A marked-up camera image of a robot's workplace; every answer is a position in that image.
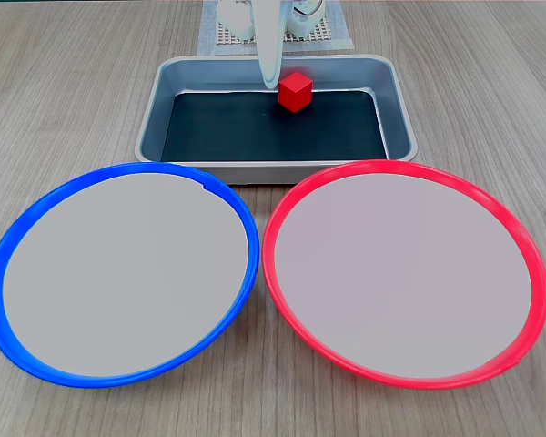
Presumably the red cube block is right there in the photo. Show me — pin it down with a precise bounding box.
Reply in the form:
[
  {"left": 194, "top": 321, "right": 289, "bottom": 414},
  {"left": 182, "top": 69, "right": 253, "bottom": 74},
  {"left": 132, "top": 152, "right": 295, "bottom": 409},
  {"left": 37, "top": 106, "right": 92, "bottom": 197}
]
[{"left": 278, "top": 71, "right": 314, "bottom": 113}]

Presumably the red rimmed round dish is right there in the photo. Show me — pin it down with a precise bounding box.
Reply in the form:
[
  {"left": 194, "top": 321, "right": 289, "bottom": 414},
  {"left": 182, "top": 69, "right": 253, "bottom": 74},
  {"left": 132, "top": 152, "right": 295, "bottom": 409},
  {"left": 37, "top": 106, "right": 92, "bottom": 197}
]
[{"left": 261, "top": 158, "right": 546, "bottom": 391}]

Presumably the blue rimmed round dish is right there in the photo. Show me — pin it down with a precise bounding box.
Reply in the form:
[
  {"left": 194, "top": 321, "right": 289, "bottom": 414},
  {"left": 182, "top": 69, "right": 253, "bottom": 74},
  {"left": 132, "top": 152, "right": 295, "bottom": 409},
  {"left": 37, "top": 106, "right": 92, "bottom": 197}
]
[{"left": 0, "top": 162, "right": 261, "bottom": 390}]

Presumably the silver metal tray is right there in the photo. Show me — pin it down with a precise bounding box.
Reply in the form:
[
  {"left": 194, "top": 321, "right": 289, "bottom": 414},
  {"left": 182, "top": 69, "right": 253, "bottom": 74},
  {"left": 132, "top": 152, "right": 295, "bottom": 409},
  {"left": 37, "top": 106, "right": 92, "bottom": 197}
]
[{"left": 134, "top": 54, "right": 419, "bottom": 186}]

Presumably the white mesh anti-slip mat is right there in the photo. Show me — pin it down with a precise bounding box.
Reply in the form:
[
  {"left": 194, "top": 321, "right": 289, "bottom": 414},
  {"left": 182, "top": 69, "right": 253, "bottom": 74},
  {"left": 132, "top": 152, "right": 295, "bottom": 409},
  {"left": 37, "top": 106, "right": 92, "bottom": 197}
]
[{"left": 216, "top": 20, "right": 333, "bottom": 46}]

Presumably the translucent plastic sheet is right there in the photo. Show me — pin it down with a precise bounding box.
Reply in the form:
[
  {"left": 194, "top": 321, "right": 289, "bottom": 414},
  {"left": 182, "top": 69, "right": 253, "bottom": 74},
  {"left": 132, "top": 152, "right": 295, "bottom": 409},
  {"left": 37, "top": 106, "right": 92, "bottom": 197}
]
[{"left": 197, "top": 0, "right": 355, "bottom": 56}]

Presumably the black tray liner mat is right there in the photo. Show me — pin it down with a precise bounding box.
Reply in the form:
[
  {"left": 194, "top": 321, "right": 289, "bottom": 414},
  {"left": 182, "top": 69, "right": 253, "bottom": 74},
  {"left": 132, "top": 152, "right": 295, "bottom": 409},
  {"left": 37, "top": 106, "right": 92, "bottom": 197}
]
[{"left": 160, "top": 89, "right": 389, "bottom": 163}]

